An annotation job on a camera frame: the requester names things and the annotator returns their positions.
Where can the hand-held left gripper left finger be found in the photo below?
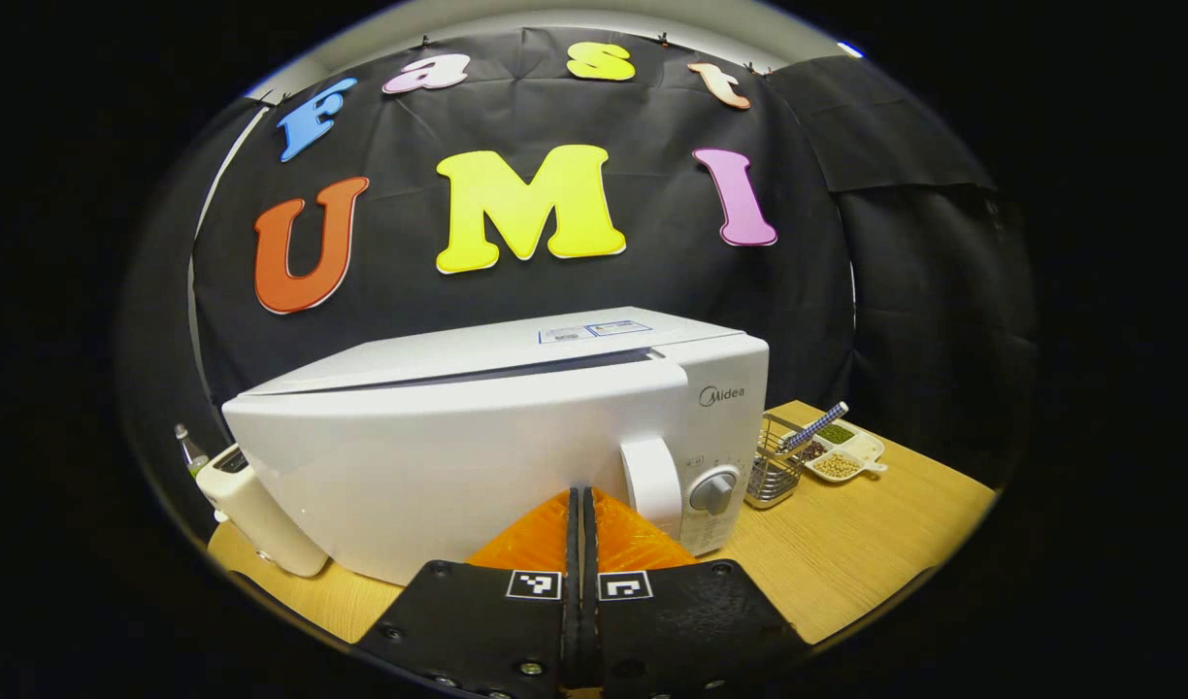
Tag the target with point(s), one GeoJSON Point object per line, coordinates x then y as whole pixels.
{"type": "Point", "coordinates": [478, 631]}

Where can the white divided bean dish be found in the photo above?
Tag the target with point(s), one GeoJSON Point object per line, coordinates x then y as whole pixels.
{"type": "Point", "coordinates": [841, 464]}

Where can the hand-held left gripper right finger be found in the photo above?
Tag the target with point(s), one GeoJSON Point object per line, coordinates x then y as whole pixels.
{"type": "Point", "coordinates": [691, 626]}

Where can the white microwave oven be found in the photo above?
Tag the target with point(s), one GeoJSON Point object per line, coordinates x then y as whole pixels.
{"type": "Point", "coordinates": [439, 456]}

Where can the green drink bottle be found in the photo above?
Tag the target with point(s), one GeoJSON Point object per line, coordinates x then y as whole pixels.
{"type": "Point", "coordinates": [191, 456]}

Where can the ceiling light panel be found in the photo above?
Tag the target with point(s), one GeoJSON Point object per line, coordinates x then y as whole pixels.
{"type": "Point", "coordinates": [850, 49]}

